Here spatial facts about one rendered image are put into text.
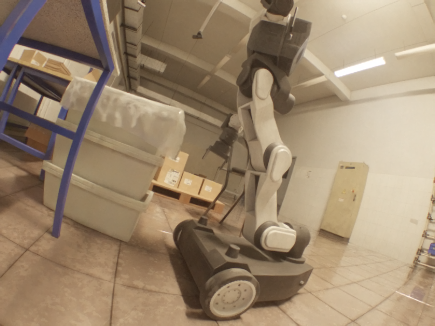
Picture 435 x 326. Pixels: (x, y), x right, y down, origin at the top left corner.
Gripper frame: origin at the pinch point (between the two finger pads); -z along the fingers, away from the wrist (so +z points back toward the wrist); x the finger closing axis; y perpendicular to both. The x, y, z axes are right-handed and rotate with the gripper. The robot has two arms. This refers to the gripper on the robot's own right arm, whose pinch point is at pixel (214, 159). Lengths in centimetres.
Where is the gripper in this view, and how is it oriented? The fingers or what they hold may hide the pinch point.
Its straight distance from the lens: 104.0
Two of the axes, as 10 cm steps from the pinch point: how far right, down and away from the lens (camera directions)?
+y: -1.6, -1.6, -9.7
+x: -8.3, -5.1, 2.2
